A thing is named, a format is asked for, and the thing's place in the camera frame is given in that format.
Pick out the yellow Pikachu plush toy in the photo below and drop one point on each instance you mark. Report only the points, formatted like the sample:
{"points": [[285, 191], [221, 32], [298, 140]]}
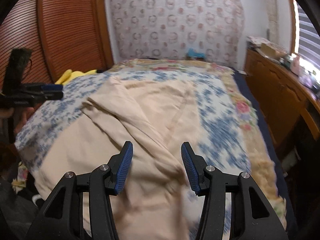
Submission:
{"points": [[69, 75]]}

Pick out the tied beige curtain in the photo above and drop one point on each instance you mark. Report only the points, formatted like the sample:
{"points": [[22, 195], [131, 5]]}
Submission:
{"points": [[272, 12]]}

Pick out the pink floral blanket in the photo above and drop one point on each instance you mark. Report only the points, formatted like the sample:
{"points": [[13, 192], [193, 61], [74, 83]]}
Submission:
{"points": [[250, 109]]}

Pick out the zebra window blind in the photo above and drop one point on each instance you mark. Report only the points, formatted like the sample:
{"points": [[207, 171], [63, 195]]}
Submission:
{"points": [[308, 39]]}

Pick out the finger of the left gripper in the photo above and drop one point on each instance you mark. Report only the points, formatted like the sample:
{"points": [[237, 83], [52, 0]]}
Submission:
{"points": [[46, 95], [41, 87]]}

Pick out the wooden side cabinet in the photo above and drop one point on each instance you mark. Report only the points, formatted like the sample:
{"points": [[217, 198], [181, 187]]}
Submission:
{"points": [[283, 100]]}

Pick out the wooden louvered wardrobe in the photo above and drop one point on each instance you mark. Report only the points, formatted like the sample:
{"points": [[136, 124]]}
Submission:
{"points": [[62, 34]]}

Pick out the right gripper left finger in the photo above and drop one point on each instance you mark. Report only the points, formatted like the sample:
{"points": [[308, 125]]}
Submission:
{"points": [[79, 206]]}

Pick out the person's left hand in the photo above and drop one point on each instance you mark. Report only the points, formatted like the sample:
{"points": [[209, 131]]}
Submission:
{"points": [[22, 117]]}

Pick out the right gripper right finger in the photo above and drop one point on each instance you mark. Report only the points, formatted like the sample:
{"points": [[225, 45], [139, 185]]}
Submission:
{"points": [[252, 216]]}

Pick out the teal item in box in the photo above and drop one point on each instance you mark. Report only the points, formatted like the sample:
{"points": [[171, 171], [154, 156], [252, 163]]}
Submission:
{"points": [[193, 55]]}

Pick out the blue floral white bedsheet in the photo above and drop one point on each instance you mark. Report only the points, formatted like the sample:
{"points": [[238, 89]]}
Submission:
{"points": [[157, 111]]}

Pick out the cardboard box on cabinet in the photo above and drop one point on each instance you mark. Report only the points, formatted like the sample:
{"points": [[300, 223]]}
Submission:
{"points": [[273, 50]]}

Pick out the circle patterned sheer curtain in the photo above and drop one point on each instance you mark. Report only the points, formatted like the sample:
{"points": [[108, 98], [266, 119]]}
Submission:
{"points": [[168, 29]]}

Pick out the pink kettle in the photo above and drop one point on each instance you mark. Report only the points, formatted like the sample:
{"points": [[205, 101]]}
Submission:
{"points": [[295, 65]]}

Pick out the folded floral cloth stack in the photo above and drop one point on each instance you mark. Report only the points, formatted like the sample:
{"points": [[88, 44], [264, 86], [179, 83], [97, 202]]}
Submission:
{"points": [[257, 41]]}

